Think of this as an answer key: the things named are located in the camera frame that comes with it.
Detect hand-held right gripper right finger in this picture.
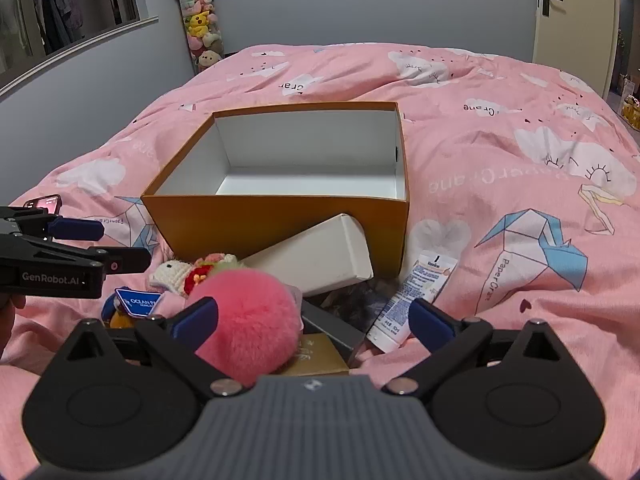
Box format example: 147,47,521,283
385,299,574,397

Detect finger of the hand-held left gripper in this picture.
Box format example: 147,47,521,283
82,246,152,275
47,216,106,242

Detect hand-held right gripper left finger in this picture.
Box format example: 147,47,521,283
50,297,242,400

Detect white lotion tube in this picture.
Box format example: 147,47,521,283
366,250,459,354

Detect cream crochet doll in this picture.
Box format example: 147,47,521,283
149,252,238,297

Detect pink fluffy plush ball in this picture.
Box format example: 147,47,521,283
191,268,303,388

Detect orange cardboard box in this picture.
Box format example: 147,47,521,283
141,101,411,277

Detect grey box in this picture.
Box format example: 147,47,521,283
300,299,368,361

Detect gold small box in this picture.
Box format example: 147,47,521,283
280,332,351,377

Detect long white carton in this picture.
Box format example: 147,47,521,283
239,213,375,298

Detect person's left hand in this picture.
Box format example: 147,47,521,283
0,294,27,357

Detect blue yellow plush toy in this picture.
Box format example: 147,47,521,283
101,294,132,330

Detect pink printed blanket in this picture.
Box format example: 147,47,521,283
0,42,640,480

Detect hanging dark clothes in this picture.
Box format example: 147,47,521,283
27,0,86,53

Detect grey framed window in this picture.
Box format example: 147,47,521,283
0,0,161,97

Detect clear tube of plush toys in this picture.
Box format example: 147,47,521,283
167,0,226,73

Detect pile of yellow packets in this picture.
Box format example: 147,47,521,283
620,72,640,128

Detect cream door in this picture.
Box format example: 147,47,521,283
532,0,621,101

